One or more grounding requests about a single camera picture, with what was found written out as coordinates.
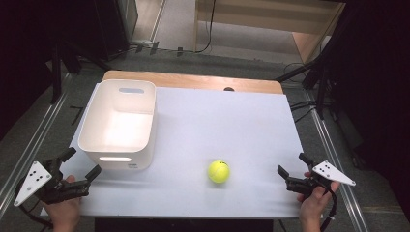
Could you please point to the person's left hand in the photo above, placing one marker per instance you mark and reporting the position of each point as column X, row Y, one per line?
column 64, row 209

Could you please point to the white board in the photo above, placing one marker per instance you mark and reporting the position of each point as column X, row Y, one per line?
column 219, row 129

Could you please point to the metal floor rail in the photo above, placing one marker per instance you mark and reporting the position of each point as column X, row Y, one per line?
column 335, row 167
column 29, row 151

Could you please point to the black cabinet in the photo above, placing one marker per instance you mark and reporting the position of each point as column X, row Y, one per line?
column 112, row 25

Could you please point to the person's right hand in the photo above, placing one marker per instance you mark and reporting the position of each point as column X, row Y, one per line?
column 314, row 206

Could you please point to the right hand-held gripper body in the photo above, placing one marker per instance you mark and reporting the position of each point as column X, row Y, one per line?
column 309, row 185

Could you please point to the light wooden furniture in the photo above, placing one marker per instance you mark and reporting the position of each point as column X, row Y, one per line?
column 267, row 19

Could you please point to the white plastic bin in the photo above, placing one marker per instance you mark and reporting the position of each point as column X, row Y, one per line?
column 119, row 129

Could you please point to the black metal stand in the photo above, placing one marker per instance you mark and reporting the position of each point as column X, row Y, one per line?
column 59, row 71
column 319, row 77

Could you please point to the yellow tennis ball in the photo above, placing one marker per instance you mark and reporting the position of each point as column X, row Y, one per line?
column 219, row 171

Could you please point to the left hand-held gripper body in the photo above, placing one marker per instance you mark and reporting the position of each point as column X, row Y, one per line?
column 61, row 190

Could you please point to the wooden table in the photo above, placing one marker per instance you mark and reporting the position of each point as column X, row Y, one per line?
column 193, row 80

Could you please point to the black curtain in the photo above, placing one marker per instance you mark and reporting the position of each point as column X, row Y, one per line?
column 25, row 48
column 377, row 80

